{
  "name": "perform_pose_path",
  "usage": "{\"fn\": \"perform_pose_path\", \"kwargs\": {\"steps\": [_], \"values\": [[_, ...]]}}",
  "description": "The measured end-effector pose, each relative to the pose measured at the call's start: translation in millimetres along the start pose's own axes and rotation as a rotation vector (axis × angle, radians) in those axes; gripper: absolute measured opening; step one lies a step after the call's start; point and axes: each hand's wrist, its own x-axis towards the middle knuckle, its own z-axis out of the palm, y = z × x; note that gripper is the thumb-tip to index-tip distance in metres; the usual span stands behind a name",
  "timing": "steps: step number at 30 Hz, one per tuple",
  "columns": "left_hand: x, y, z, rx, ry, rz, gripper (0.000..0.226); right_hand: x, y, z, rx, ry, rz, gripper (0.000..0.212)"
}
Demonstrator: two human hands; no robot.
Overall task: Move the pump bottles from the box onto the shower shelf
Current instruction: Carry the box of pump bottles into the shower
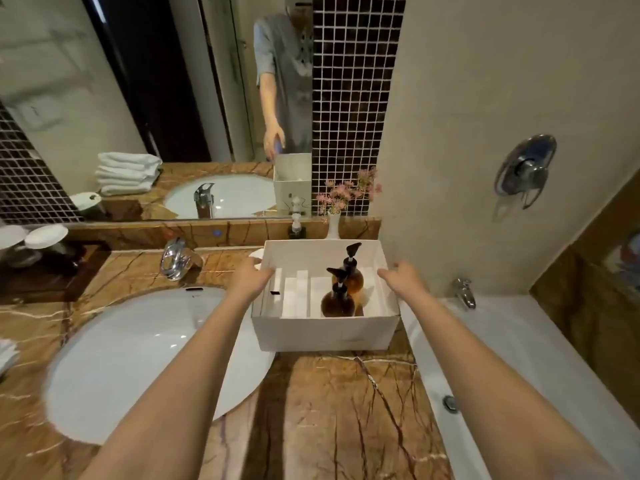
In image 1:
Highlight person's right hand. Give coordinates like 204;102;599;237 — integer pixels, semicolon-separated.
377;261;431;308

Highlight person's left hand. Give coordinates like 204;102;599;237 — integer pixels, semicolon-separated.
227;257;276;308

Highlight amber bottle yellow label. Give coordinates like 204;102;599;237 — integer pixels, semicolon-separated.
332;242;365;295

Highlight amber bottle white label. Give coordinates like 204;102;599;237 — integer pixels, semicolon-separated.
320;267;356;319

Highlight white cardboard box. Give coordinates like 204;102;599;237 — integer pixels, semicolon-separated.
251;239;402;353

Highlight person's right forearm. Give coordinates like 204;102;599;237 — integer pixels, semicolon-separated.
407;289;619;480

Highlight person's left forearm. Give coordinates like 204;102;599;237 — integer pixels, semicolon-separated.
82;289;261;480

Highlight chrome bathtub spout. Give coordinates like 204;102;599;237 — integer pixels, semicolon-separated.
453;277;477;311

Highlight chrome sink faucet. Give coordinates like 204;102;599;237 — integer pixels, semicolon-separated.
159;238;196;282

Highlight pink flowers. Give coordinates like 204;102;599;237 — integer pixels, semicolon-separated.
315;167;383;215

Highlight white bathtub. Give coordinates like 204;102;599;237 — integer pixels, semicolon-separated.
399;293;640;480

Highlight white oval sink basin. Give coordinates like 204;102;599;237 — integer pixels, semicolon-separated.
42;286;277;445

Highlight dark wooden tray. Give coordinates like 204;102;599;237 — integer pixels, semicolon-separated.
0;242;112;305

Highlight white folded towel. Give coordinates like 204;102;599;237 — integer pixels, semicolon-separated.
0;338;21;378

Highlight wall mirror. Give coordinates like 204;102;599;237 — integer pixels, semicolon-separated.
0;0;313;223

